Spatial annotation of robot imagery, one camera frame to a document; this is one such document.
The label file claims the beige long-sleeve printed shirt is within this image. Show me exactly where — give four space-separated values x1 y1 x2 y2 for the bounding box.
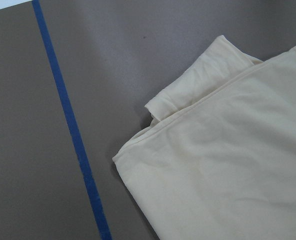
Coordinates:
113 35 296 240

